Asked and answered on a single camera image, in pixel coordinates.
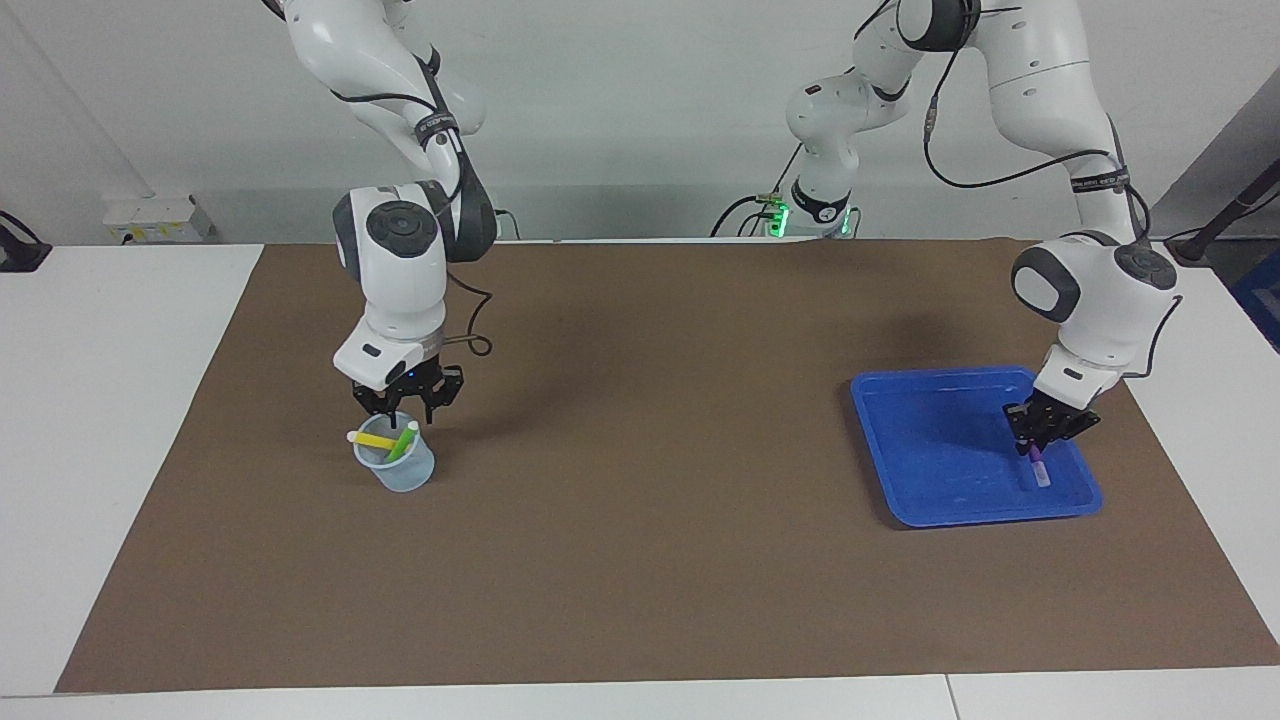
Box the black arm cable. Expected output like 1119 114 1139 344
330 50 496 361
850 0 1186 381

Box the blue plastic tray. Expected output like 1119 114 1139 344
850 366 1104 528

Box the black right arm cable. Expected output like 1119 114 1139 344
330 50 496 361

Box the clear plastic cup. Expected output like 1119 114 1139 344
352 411 437 493

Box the white power strip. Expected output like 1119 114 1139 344
102 195 216 244

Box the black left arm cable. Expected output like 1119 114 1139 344
850 0 1186 381

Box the black clamp mount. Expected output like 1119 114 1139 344
0 210 53 273

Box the black left base cable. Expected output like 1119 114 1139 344
710 145 806 238

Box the black stand pole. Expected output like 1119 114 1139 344
1165 160 1280 266

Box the brown table mat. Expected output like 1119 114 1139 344
55 238 1280 693

